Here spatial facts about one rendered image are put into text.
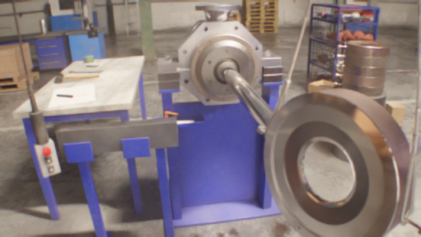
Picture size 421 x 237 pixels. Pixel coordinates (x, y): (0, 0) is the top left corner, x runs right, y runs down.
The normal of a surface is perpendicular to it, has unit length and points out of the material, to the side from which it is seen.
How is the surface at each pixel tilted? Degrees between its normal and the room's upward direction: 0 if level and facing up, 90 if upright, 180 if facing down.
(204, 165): 90
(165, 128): 90
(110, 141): 90
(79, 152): 90
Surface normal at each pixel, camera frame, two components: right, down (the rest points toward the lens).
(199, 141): 0.15, 0.37
